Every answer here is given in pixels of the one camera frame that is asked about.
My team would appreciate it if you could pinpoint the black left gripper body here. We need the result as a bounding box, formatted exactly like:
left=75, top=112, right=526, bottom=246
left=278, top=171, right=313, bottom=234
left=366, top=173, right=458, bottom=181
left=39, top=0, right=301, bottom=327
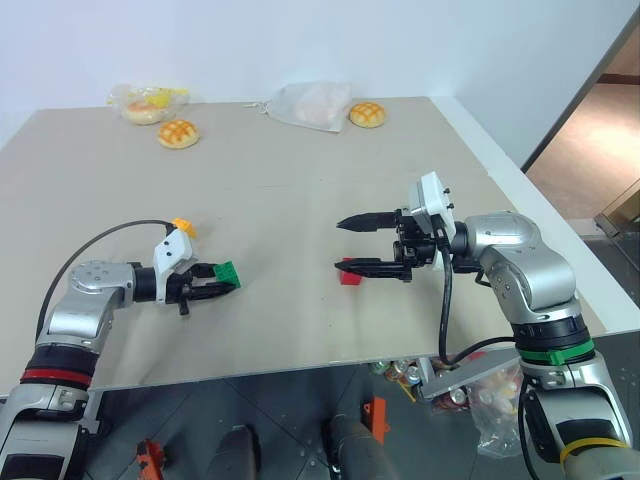
left=166, top=262, right=202, bottom=317

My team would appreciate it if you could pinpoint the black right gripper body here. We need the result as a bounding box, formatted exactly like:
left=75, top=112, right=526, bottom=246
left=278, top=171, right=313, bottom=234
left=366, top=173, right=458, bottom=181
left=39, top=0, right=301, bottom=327
left=391, top=206, right=446, bottom=284

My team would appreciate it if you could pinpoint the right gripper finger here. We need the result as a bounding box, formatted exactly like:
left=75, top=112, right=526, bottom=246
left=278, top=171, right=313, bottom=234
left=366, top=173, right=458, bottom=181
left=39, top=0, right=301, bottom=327
left=335, top=210, right=402, bottom=234
left=333, top=256, right=407, bottom=281

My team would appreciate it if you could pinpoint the green cube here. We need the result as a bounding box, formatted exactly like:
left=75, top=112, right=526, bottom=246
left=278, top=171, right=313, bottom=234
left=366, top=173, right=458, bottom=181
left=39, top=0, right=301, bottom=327
left=211, top=259, right=243, bottom=291

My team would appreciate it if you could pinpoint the yellow cube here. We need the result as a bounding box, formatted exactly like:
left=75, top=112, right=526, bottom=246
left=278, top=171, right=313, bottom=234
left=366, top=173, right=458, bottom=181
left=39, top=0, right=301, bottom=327
left=169, top=216, right=198, bottom=239

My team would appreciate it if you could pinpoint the pile of drink cans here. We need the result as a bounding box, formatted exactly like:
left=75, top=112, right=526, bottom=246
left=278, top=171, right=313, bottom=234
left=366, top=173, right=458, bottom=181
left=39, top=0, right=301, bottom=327
left=368, top=358, right=425, bottom=389

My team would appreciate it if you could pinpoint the golden pineapple bun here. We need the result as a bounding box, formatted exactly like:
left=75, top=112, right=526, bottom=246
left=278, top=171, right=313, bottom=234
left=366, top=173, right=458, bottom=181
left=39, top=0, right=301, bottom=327
left=348, top=101, right=389, bottom=129
left=157, top=119, right=203, bottom=150

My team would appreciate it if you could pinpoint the orange plastic clamp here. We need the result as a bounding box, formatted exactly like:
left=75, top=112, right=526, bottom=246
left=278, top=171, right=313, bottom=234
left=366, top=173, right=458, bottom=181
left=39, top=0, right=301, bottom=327
left=134, top=438, right=167, bottom=480
left=362, top=396, right=391, bottom=447

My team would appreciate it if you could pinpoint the dark rounded shape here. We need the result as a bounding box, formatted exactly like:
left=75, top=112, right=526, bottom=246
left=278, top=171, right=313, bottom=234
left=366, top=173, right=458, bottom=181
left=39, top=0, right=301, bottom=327
left=325, top=413, right=389, bottom=480
left=216, top=424, right=262, bottom=480

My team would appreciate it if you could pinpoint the clear plastic bag with bread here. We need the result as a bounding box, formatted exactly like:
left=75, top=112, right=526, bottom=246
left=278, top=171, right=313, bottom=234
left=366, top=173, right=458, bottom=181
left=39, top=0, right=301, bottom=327
left=106, top=83, right=192, bottom=127

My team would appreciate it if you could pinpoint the bag of cans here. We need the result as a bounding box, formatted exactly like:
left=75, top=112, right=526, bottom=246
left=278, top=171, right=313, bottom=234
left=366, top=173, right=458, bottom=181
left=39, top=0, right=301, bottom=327
left=429, top=352, right=527, bottom=459

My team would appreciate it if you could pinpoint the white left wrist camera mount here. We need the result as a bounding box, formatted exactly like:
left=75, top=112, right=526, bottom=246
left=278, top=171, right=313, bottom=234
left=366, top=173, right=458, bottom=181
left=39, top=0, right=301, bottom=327
left=151, top=229, right=196, bottom=306

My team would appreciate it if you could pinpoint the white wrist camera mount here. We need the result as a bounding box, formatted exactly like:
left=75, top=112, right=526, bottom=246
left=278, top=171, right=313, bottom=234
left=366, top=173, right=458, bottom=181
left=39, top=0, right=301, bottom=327
left=406, top=171, right=458, bottom=242
left=151, top=229, right=196, bottom=306

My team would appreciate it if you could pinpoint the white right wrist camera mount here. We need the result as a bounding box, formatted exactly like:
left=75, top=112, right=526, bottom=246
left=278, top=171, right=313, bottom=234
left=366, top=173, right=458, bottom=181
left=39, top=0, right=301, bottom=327
left=406, top=171, right=458, bottom=242

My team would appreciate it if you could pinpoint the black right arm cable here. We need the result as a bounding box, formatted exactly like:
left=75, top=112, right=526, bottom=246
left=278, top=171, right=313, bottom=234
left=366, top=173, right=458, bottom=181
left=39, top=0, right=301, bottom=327
left=435, top=228, right=519, bottom=367

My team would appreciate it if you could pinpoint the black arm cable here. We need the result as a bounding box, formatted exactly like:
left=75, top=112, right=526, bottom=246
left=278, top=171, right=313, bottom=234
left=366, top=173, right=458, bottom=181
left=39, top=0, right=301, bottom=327
left=435, top=228, right=519, bottom=367
left=35, top=217, right=174, bottom=342

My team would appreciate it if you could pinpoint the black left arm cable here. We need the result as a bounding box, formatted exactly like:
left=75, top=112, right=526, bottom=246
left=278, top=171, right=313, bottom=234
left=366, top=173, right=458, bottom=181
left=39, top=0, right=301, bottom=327
left=35, top=217, right=174, bottom=342

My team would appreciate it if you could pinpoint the white drawstring mesh bag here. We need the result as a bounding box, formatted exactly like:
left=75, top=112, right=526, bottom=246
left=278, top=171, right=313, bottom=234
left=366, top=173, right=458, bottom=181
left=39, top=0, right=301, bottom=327
left=243, top=80, right=354, bottom=135

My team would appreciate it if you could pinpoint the grey metal bracket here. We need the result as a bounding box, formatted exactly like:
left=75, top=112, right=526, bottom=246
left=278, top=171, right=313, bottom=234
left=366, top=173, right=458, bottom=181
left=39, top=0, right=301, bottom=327
left=417, top=343, right=522, bottom=402

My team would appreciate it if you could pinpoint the black metal furniture frame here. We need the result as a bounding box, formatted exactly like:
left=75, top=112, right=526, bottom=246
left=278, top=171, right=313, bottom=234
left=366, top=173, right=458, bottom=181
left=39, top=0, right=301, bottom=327
left=593, top=178, right=640, bottom=237

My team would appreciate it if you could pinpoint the yellow cable tie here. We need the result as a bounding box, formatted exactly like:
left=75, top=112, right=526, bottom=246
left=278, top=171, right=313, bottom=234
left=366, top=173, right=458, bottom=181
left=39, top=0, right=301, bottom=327
left=559, top=437, right=629, bottom=465

